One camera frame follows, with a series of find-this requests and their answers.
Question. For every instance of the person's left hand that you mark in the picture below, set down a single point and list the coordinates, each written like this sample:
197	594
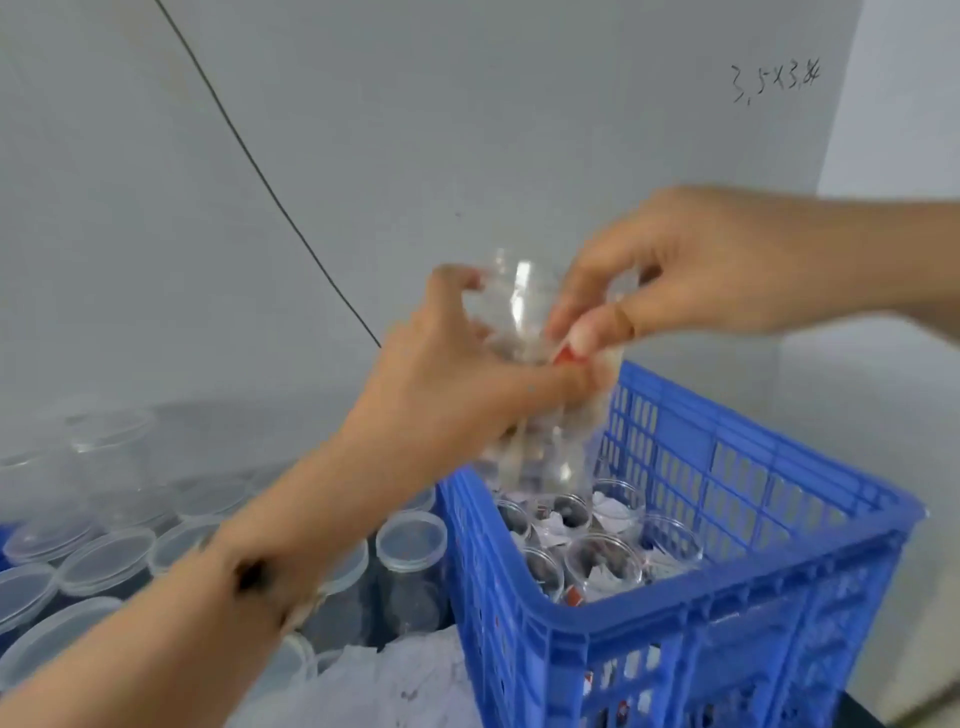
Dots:
443	398

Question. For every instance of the person's right hand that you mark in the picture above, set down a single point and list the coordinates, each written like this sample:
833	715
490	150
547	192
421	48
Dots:
705	270

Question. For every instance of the clear jar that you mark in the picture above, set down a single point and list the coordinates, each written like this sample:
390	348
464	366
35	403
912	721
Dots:
548	443

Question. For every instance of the pile of white label papers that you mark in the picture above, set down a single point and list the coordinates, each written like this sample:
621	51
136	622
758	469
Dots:
375	690

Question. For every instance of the blue slatted crate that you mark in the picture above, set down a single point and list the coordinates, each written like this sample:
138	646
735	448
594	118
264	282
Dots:
750	600

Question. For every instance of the group of lidded jars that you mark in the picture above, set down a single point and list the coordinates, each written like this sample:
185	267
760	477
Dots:
90	555

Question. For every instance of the person's left forearm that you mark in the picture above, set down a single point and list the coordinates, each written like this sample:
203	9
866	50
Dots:
165	630

